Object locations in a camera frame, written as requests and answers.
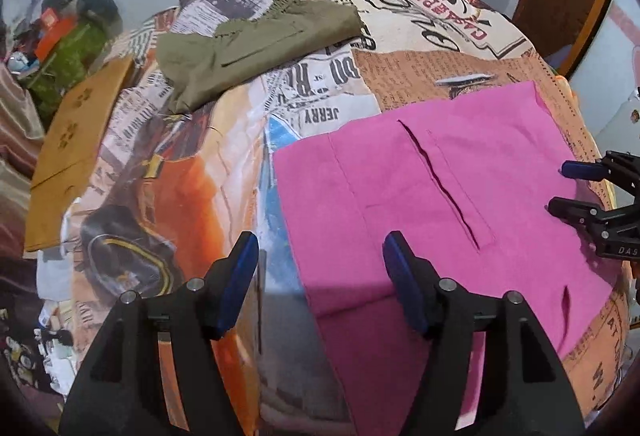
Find pink pants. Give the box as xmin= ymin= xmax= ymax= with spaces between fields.
xmin=273 ymin=81 xmax=620 ymax=435

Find silver suitcase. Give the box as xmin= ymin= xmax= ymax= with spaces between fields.
xmin=596 ymin=88 xmax=640 ymax=156

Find newspaper print bed quilt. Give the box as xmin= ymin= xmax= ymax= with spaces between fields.
xmin=47 ymin=0 xmax=627 ymax=435

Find olive green pants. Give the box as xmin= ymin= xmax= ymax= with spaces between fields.
xmin=156 ymin=0 xmax=362 ymax=113

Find green storage basket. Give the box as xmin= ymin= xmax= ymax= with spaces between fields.
xmin=22 ymin=20 xmax=107 ymax=123

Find orange box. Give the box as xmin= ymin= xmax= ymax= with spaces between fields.
xmin=35 ymin=8 xmax=78 ymax=63

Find grey plush pillow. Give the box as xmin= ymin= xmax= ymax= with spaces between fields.
xmin=47 ymin=0 xmax=124 ymax=37

